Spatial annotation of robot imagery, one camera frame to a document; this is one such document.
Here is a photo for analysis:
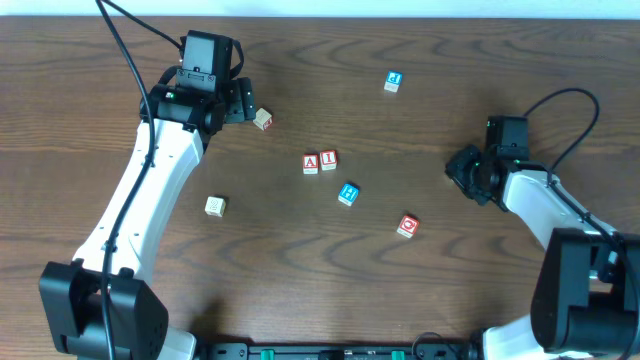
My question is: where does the red letter Q block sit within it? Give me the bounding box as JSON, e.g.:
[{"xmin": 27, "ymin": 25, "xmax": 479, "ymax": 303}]
[{"xmin": 396, "ymin": 215, "xmax": 420, "ymax": 239}]

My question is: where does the blue letter H block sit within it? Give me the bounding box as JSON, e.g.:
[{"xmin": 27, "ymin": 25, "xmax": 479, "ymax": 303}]
[{"xmin": 338, "ymin": 183, "xmax": 359, "ymax": 206}]

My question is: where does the red letter I block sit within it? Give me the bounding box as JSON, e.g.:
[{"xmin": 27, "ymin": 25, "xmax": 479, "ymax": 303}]
[{"xmin": 320, "ymin": 150, "xmax": 338, "ymax": 171}]

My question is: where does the red letter A block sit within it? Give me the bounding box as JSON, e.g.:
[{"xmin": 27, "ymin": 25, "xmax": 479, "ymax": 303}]
[{"xmin": 302, "ymin": 154, "xmax": 319, "ymax": 175}]

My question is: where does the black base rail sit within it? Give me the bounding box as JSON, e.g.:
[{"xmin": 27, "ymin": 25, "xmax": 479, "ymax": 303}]
[{"xmin": 194, "ymin": 342, "xmax": 483, "ymax": 360}]

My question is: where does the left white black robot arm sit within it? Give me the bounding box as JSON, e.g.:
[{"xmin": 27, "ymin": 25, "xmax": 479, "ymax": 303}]
[{"xmin": 39, "ymin": 30, "xmax": 256, "ymax": 359}]

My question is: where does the plain tan wooden block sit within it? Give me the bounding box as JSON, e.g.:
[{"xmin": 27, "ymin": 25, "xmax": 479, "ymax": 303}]
[{"xmin": 253, "ymin": 108, "xmax": 273, "ymax": 131}]

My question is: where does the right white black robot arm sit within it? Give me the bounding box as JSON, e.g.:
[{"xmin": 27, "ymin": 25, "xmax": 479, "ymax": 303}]
[{"xmin": 445, "ymin": 116, "xmax": 639, "ymax": 359}]

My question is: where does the blue letter P block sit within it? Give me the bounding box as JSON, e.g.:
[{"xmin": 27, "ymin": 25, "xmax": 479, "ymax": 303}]
[{"xmin": 384, "ymin": 71, "xmax": 403, "ymax": 93}]

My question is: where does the plain number 2 block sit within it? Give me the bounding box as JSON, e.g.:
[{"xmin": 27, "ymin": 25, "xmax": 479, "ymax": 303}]
[{"xmin": 205, "ymin": 196, "xmax": 226, "ymax": 217}]

